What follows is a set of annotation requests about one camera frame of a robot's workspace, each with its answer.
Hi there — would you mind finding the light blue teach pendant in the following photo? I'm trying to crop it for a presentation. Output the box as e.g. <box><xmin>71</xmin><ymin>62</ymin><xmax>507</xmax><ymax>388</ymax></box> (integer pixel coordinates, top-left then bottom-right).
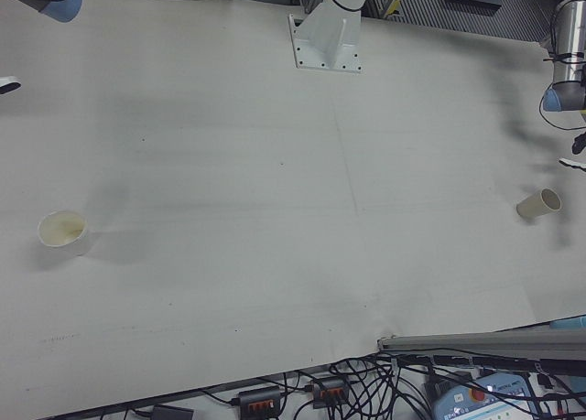
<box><xmin>425</xmin><ymin>369</ymin><xmax>586</xmax><ymax>420</ymax></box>

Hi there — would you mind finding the black power brick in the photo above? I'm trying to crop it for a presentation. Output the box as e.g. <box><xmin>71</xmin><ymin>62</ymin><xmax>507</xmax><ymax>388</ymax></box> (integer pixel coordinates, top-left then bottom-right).
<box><xmin>150</xmin><ymin>404</ymin><xmax>194</xmax><ymax>420</ymax></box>

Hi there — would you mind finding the white cylindrical plastic container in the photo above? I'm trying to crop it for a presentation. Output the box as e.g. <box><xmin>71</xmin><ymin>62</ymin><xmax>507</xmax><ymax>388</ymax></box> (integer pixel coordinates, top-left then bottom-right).
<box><xmin>515</xmin><ymin>188</ymin><xmax>562</xmax><ymax>221</ymax></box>

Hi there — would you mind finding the black orange power adapter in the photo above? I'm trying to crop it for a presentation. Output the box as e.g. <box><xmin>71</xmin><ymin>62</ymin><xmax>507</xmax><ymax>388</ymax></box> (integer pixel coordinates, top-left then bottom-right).
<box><xmin>235</xmin><ymin>384</ymin><xmax>284</xmax><ymax>415</ymax></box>
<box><xmin>309</xmin><ymin>377</ymin><xmax>348</xmax><ymax>406</ymax></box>

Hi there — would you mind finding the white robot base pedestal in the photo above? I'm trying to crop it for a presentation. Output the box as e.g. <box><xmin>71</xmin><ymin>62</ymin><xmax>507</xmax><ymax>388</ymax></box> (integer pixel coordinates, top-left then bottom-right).
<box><xmin>287</xmin><ymin>0</ymin><xmax>374</xmax><ymax>75</ymax></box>

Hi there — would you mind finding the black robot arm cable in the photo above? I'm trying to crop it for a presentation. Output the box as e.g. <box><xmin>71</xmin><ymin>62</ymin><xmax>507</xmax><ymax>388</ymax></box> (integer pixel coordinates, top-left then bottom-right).
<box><xmin>538</xmin><ymin>1</ymin><xmax>586</xmax><ymax>131</ymax></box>

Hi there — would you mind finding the light blue plastic box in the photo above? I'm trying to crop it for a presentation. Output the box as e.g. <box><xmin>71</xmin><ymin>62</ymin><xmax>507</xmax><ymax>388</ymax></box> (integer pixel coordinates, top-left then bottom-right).
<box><xmin>548</xmin><ymin>316</ymin><xmax>586</xmax><ymax>330</ymax></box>

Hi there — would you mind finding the white paper cup stained inside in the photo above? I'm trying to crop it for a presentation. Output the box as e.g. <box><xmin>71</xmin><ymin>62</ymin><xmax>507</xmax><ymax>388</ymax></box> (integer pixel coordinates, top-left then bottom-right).
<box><xmin>37</xmin><ymin>210</ymin><xmax>92</xmax><ymax>257</ymax></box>

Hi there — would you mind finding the white grey robot hand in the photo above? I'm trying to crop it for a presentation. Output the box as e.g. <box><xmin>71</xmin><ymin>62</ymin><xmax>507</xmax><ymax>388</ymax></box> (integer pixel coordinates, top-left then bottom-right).
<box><xmin>559</xmin><ymin>130</ymin><xmax>586</xmax><ymax>172</ymax></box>

